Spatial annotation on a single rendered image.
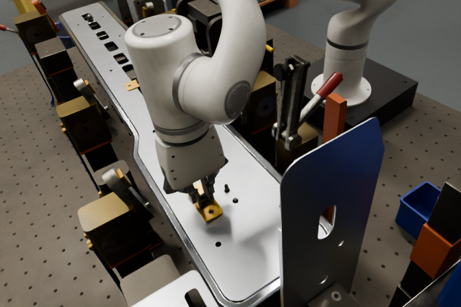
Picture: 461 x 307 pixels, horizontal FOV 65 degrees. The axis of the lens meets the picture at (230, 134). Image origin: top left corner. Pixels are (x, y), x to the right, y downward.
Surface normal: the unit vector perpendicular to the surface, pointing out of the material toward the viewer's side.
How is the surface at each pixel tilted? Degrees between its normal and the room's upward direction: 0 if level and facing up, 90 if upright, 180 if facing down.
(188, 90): 57
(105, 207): 0
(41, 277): 0
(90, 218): 0
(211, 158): 92
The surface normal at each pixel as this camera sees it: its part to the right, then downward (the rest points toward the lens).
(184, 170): 0.45, 0.58
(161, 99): -0.49, 0.63
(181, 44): 0.75, 0.36
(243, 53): 0.55, 0.16
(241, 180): -0.11, -0.74
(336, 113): -0.85, 0.42
